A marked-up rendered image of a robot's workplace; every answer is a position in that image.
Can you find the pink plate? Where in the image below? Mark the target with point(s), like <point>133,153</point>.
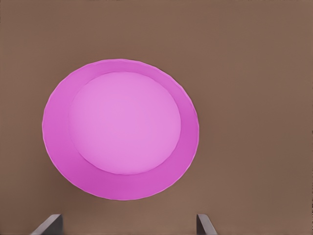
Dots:
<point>124,122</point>

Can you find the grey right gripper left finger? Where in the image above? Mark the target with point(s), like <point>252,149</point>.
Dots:
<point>50,226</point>

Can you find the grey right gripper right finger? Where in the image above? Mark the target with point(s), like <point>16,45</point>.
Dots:
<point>205,226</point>

